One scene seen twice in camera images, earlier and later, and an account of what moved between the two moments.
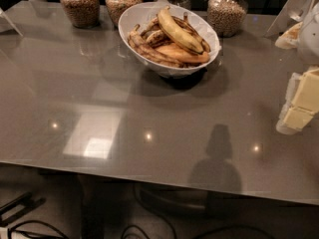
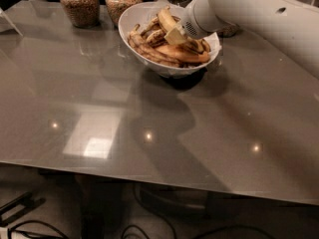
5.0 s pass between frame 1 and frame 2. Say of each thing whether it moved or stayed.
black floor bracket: stayed
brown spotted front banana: stayed
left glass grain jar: stayed
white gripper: moved
